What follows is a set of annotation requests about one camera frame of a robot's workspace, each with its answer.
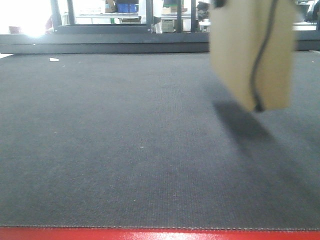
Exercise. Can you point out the black conveyor belt mat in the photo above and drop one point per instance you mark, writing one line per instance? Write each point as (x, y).
(153, 140)

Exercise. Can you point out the red conveyor edge strip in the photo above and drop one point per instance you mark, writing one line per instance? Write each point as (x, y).
(61, 233)

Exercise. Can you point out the white paper scrap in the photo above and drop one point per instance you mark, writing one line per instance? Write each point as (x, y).
(51, 59)

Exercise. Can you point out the black metal frame rack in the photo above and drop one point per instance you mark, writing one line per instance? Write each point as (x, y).
(124, 16)

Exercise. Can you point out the dark conveyor side frame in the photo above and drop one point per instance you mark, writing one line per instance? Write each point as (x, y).
(123, 43)

